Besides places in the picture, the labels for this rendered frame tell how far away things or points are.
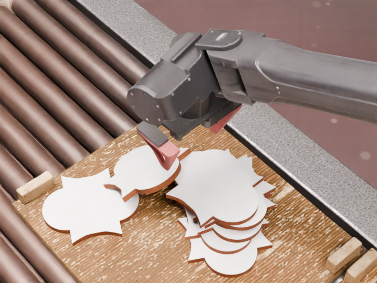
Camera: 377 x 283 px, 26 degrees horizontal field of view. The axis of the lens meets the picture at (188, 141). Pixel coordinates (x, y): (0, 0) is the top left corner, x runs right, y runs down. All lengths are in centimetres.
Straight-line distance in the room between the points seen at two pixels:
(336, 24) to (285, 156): 165
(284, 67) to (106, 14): 72
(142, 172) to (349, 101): 46
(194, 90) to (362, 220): 42
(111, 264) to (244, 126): 35
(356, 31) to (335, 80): 209
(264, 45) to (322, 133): 166
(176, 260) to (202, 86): 31
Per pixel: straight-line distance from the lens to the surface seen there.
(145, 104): 99
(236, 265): 118
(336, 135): 261
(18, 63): 151
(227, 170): 122
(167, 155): 108
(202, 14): 296
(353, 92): 85
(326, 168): 134
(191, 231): 120
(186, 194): 119
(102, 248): 122
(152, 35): 154
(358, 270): 118
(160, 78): 98
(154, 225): 123
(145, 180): 120
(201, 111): 108
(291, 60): 92
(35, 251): 125
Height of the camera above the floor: 196
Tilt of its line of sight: 50 degrees down
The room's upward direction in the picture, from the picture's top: straight up
